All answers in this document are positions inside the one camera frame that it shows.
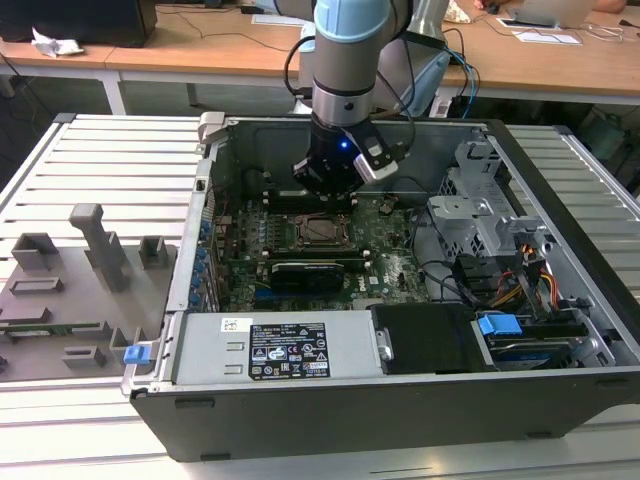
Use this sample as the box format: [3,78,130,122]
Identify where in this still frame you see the grey case latch handle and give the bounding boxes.
[197,112,229,146]

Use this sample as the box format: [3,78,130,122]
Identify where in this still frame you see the black rating label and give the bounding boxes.
[248,322,330,379]

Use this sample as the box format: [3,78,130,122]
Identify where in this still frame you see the black PC case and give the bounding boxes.
[122,112,640,464]

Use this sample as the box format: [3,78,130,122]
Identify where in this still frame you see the metal drive cage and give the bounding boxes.
[427,139,554,264]

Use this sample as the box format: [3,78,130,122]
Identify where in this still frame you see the black monitor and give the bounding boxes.
[0,0,159,49]

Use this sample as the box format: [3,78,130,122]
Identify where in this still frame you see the white paper sheet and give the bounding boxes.
[512,27,584,47]
[252,13,316,26]

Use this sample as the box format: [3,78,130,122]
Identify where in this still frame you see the blue disk carrier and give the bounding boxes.
[477,312,522,346]

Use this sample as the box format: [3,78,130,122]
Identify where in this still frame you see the blue cable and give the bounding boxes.
[449,49,481,119]

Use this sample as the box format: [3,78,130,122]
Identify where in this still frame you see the black RAM slot bank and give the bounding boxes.
[262,191,357,215]
[267,245,369,274]

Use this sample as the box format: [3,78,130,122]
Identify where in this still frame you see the grey power supply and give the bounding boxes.
[172,309,386,386]

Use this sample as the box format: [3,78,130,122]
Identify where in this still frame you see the blue case latch clip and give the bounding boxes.
[122,343,151,366]

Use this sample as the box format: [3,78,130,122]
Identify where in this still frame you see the white patterned cloth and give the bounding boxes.
[442,0,474,25]

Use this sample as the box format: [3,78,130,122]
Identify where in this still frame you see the silver metal handle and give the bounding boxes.
[375,327,396,361]

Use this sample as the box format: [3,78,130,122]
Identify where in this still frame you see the silver laptop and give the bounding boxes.
[507,0,591,29]

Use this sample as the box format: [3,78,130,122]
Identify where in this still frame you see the green motherboard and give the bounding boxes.
[212,192,436,314]

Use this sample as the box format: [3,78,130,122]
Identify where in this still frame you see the small graphics card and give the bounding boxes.
[268,258,347,297]

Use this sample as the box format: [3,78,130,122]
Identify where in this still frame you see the black plastic shroud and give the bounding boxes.
[372,303,496,376]

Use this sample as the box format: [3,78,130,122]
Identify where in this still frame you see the metal socket cover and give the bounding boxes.
[294,213,355,250]

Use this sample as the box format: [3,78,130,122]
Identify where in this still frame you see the grey parts rack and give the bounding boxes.
[0,202,181,381]

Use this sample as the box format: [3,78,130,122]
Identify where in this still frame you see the silver CPU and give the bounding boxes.
[305,219,342,242]

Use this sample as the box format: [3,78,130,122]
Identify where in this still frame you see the yellow red power wires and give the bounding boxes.
[492,242,559,309]

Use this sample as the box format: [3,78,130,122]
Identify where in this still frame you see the black cable bundle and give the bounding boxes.
[414,252,506,309]

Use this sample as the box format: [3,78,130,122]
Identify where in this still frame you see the green RAM stick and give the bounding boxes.
[0,322,104,335]

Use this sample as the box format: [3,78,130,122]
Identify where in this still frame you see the hard disk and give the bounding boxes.
[487,337,586,371]

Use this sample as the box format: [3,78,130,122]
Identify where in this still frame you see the crumpled white paper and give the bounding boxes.
[30,27,85,59]

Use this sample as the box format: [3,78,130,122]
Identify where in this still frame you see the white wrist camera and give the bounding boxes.
[353,142,400,184]

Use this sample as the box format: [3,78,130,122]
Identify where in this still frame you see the metal locking lever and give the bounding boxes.
[293,243,362,253]

